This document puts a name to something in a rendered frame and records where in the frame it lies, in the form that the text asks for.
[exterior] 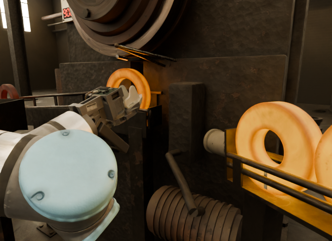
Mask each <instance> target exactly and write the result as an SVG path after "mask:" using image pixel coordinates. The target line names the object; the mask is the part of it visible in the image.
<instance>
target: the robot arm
mask: <svg viewBox="0 0 332 241"><path fill-rule="evenodd" d="M84 98H85V100H84V101H82V102H81V103H79V104H76V103H73V104H71V105H69V106H68V107H69V109H70V111H67V112H65V113H63V114H61V115H59V116H58V117H56V118H54V119H52V120H50V121H49V122H47V123H45V124H43V125H41V126H40V127H38V128H36V129H34V130H32V131H30V132H28V133H26V134H18V133H13V132H8V131H3V130H0V217H8V218H13V219H21V220H29V221H37V222H45V223H47V224H48V225H49V226H50V227H51V228H52V229H53V230H54V231H55V232H56V233H57V234H58V235H59V236H60V237H61V238H62V239H64V240H65V241H95V240H96V239H97V238H98V237H99V236H100V235H101V233H102V232H103V231H104V230H105V229H106V227H107V226H108V225H109V224H110V223H111V221H112V220H113V219H114V217H115V216H116V215H117V213H118V212H119V210H120V206H119V204H118V203H117V201H116V199H115V198H113V195H114V193H115V190H116V187H117V180H118V175H117V171H118V169H117V162H116V158H115V155H114V153H113V152H115V153H123V154H126V153H127V151H128V149H129V145H128V144H127V143H126V142H125V141H124V140H122V139H121V138H120V137H119V136H118V135H117V134H116V133H115V132H113V131H112V130H111V129H110V128H111V127H112V126H117V125H119V124H121V123H123V122H125V121H126V120H128V119H129V118H131V117H132V116H134V115H135V114H136V113H137V112H138V110H139V108H140V105H141V103H142V94H138V93H137V91H136V89H135V87H134V86H133V85H132V86H131V87H130V88H129V93H128V91H127V89H126V87H125V86H124V85H121V86H120V87H119V88H114V87H105V86H103V87H102V86H100V87H98V88H96V89H94V90H92V91H90V92H89V93H87V94H85V97H84Z"/></svg>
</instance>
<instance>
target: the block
mask: <svg viewBox="0 0 332 241"><path fill-rule="evenodd" d="M204 111H205V84H204V83H203V82H190V81H184V82H173V83H171V84H170V85H169V151H172V150H176V149H179V150H180V151H181V154H180V155H179V156H175V157H174V159H175V161H176V162H177V163H181V164H185V165H192V164H193V163H194V162H196V161H197V160H198V159H199V158H200V157H201V156H202V155H203V140H204Z"/></svg>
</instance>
